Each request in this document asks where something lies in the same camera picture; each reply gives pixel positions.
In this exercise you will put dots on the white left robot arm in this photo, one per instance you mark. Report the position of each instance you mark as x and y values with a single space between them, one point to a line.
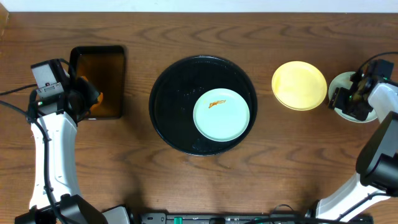
54 111

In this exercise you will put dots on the black rectangular water basin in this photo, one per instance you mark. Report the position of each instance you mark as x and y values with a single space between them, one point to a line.
105 68

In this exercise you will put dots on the yellow plate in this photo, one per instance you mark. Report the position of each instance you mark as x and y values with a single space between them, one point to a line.
299 85

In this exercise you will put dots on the round black tray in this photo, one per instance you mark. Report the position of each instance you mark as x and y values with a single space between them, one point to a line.
178 88

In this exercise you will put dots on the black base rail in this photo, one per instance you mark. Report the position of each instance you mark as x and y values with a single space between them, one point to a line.
120 214

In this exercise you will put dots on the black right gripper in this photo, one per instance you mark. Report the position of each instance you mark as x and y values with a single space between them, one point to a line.
337 101

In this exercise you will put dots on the green plate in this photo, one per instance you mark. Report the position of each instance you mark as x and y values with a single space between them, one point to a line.
343 80
221 115

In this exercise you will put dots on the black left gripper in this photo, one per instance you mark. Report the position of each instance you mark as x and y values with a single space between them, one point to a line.
83 88

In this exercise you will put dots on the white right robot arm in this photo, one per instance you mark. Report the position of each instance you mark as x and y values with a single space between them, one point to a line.
375 178

